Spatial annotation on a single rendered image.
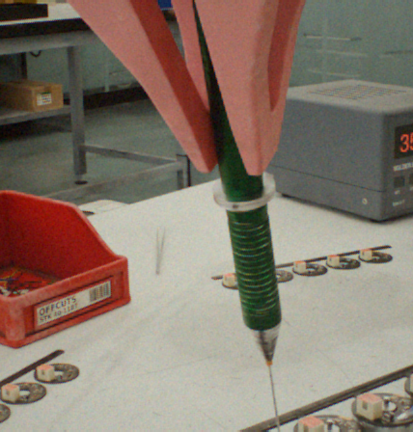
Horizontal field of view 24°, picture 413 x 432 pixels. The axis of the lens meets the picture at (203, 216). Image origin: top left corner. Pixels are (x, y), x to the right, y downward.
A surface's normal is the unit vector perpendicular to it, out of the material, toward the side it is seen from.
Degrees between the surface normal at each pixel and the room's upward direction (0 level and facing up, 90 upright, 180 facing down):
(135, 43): 129
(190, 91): 87
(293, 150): 90
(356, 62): 90
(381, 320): 0
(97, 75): 90
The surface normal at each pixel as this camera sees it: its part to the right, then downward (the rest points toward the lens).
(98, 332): -0.02, -0.96
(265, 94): 0.94, 0.22
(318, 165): -0.80, 0.18
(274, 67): -0.37, 0.20
